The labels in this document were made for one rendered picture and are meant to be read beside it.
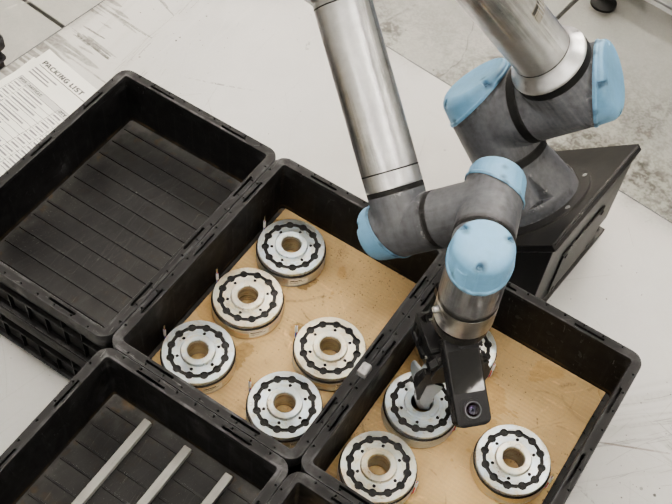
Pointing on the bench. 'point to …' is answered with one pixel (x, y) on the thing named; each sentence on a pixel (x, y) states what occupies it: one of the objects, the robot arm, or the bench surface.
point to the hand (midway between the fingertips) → (443, 404)
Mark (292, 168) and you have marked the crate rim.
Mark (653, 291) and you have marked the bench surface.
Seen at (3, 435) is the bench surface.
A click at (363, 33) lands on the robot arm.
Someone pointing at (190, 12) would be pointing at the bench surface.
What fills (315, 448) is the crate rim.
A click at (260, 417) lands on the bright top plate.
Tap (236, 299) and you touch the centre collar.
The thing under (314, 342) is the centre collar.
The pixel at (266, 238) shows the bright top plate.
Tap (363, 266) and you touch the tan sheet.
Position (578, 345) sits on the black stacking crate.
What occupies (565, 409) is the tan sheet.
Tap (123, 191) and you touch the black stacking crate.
